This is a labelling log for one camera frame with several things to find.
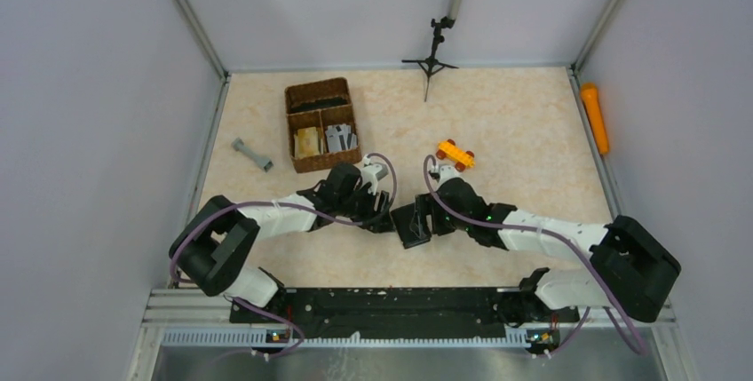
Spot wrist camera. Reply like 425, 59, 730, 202
428, 164, 461, 187
361, 156, 390, 186

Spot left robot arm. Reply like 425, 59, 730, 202
169, 154, 397, 322

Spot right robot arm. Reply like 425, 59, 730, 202
429, 178, 681, 323

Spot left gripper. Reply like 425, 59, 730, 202
337, 182, 395, 234

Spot grey plastic connector piece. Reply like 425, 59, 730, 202
231, 138, 273, 172

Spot black mini tripod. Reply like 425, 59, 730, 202
400, 16, 458, 102

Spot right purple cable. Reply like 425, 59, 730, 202
423, 155, 651, 359

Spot orange toy brick car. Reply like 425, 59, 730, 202
435, 139, 476, 172

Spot white slotted cable duct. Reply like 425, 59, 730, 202
162, 328, 530, 348

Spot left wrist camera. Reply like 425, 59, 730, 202
361, 156, 390, 186

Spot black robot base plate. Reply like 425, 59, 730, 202
229, 287, 580, 339

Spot brown wicker basket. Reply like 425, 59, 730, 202
284, 77, 362, 173

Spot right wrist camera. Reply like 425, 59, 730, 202
428, 164, 461, 187

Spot orange flashlight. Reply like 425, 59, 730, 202
580, 83, 610, 155

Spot gold cards in basket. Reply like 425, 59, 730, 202
293, 126, 326, 159

